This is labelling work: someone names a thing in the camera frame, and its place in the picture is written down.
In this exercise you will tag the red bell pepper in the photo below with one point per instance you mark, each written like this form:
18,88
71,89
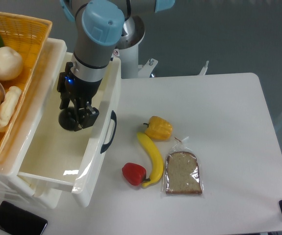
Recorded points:
135,174

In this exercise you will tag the dark purple mangosteen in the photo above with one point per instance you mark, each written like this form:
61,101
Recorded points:
67,119

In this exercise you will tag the yellow bell pepper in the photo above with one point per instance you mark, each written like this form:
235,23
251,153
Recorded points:
158,128

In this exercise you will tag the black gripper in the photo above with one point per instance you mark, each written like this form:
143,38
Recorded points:
79,84

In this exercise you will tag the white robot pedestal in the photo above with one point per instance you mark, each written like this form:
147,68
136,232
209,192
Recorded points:
127,50

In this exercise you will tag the white drawer cabinet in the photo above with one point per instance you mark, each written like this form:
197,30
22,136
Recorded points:
12,187

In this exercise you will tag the white upper drawer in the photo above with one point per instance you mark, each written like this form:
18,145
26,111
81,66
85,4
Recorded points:
58,160

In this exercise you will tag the yellow wicker basket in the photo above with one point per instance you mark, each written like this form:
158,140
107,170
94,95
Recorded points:
27,35

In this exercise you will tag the white round bun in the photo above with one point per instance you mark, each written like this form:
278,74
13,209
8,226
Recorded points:
11,64

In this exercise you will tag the pale peanut shaped bread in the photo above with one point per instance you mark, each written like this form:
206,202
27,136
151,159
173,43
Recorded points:
8,106

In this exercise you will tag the bagged bread slice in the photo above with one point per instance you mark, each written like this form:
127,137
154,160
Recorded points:
182,175

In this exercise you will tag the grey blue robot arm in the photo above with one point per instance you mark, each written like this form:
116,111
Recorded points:
100,25

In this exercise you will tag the black smartphone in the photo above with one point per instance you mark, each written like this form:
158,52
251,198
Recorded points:
16,221

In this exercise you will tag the yellow banana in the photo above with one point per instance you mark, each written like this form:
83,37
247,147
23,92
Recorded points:
156,159

